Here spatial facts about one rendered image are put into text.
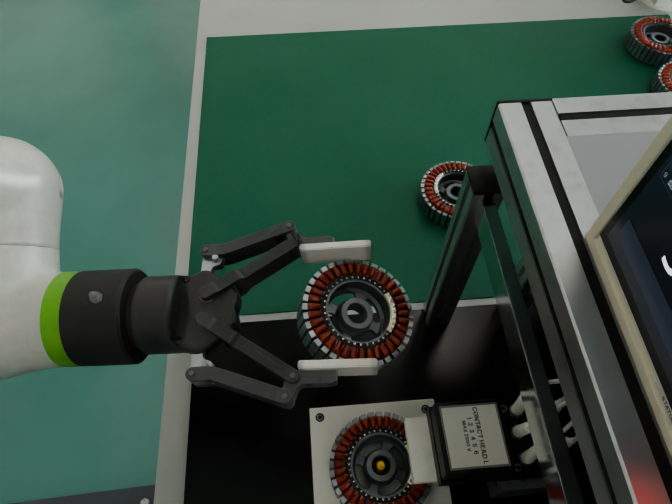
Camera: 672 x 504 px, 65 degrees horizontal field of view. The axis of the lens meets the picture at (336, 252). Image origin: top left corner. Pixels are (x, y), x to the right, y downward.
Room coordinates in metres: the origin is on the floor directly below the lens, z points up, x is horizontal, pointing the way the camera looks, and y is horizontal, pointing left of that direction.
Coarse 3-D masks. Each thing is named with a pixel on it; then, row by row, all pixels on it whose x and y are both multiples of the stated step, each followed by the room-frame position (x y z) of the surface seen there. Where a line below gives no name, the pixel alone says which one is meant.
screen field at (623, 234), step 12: (624, 228) 0.18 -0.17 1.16; (624, 240) 0.17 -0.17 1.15; (636, 240) 0.17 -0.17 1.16; (636, 252) 0.16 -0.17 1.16; (636, 264) 0.16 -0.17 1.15; (648, 264) 0.15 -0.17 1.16; (636, 276) 0.15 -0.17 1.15; (648, 276) 0.15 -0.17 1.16; (648, 288) 0.14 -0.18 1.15; (660, 288) 0.13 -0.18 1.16; (648, 300) 0.13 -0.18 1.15; (660, 300) 0.13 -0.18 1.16; (660, 312) 0.12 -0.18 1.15; (660, 324) 0.12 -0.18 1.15
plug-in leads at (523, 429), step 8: (520, 400) 0.14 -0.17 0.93; (560, 400) 0.14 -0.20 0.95; (512, 408) 0.14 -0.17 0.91; (520, 408) 0.14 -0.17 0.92; (560, 408) 0.12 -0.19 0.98; (568, 416) 0.13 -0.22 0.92; (520, 424) 0.12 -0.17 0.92; (528, 424) 0.12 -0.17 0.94; (568, 424) 0.11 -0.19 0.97; (512, 432) 0.12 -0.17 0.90; (520, 432) 0.12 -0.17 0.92; (528, 432) 0.11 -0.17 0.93; (568, 440) 0.10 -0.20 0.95; (576, 440) 0.10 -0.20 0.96; (520, 456) 0.10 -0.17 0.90; (528, 456) 0.10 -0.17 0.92; (536, 456) 0.09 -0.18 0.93; (528, 464) 0.09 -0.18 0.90
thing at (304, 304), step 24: (336, 264) 0.27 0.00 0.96; (360, 264) 0.27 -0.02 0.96; (312, 288) 0.24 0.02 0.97; (336, 288) 0.24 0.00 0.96; (360, 288) 0.25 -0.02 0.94; (384, 288) 0.25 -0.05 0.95; (312, 312) 0.21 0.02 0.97; (336, 312) 0.23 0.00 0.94; (360, 312) 0.23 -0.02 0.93; (384, 312) 0.23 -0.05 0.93; (408, 312) 0.22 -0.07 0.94; (312, 336) 0.19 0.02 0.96; (336, 336) 0.19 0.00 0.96; (384, 336) 0.20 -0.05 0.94; (408, 336) 0.20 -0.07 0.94; (384, 360) 0.18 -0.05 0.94
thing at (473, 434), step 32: (448, 416) 0.13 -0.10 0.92; (480, 416) 0.13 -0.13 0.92; (512, 416) 0.14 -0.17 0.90; (416, 448) 0.11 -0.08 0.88; (448, 448) 0.10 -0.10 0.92; (480, 448) 0.10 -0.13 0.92; (512, 448) 0.11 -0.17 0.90; (576, 448) 0.11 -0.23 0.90; (416, 480) 0.08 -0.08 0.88; (448, 480) 0.08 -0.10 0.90; (480, 480) 0.08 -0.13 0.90
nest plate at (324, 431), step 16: (416, 400) 0.18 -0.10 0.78; (432, 400) 0.18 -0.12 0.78; (320, 416) 0.17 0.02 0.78; (336, 416) 0.17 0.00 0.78; (352, 416) 0.17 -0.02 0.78; (400, 416) 0.17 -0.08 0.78; (416, 416) 0.17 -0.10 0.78; (320, 432) 0.15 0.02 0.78; (336, 432) 0.15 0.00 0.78; (320, 448) 0.13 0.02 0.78; (368, 448) 0.13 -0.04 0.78; (320, 464) 0.11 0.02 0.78; (400, 464) 0.11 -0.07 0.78; (320, 480) 0.10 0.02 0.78; (320, 496) 0.08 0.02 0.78; (432, 496) 0.08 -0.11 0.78; (448, 496) 0.08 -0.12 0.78
